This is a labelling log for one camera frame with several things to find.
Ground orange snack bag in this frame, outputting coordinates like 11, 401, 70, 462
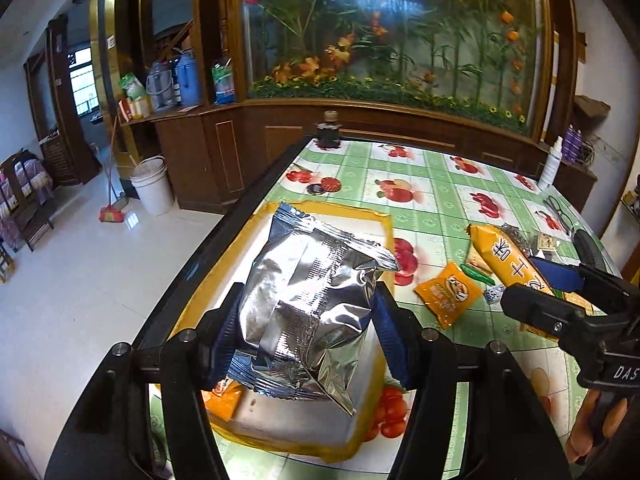
202, 377, 246, 423

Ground fruit print tablecloth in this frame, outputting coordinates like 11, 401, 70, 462
150, 140, 621, 480

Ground artificial flower display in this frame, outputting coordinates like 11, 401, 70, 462
242, 0, 547, 136

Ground green white bag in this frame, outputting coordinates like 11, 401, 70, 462
118, 72, 148, 102

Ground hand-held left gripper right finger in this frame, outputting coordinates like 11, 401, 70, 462
372, 280, 571, 480

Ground window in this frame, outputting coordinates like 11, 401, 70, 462
67, 47, 96, 113

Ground small orange snack packet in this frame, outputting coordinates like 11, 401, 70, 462
414, 261, 485, 330

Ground red broom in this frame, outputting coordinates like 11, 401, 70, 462
98, 115, 130, 223

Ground brown cardboard piece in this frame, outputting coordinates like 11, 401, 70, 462
572, 95, 612, 120

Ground black edged table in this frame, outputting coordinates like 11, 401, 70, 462
45, 135, 623, 480

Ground black eyeglasses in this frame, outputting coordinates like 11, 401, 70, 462
542, 197, 576, 233

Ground black glasses case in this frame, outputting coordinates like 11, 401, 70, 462
574, 229, 608, 273

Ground blue thermos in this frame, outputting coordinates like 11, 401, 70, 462
177, 47, 202, 107

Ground wooden chair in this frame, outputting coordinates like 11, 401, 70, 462
0, 147, 56, 253

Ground white foam box yellow tape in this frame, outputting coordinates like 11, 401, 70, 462
172, 199, 393, 466

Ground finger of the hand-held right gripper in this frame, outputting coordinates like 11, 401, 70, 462
530, 257, 640, 313
500, 282, 589, 344

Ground dark glass bottle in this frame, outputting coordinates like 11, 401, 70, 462
315, 110, 342, 151

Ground silver foil snack bag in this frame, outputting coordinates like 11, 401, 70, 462
227, 202, 403, 416

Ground white spray bottle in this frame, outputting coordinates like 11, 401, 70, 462
537, 136, 565, 192

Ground white plastic bucket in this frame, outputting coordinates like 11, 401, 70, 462
130, 156, 176, 217

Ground person's right hand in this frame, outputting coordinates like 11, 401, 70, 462
567, 389, 629, 466

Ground wooden cabinet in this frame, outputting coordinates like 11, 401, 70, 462
90, 0, 598, 216

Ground grey thermos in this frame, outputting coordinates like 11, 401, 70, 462
146, 59, 176, 111

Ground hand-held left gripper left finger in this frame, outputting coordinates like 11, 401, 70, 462
45, 282, 246, 480

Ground long orange snack pack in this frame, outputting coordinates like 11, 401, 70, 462
467, 224, 596, 341

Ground red white box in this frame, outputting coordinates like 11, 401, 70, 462
118, 97, 152, 122

